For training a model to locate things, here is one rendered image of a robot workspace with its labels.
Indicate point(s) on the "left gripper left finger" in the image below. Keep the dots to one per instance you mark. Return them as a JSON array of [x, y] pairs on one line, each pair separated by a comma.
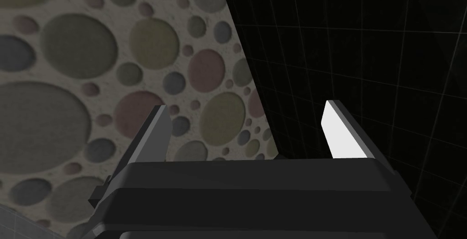
[[153, 140]]

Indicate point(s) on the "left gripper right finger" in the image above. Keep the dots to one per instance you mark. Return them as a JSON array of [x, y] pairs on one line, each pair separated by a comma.
[[343, 137]]

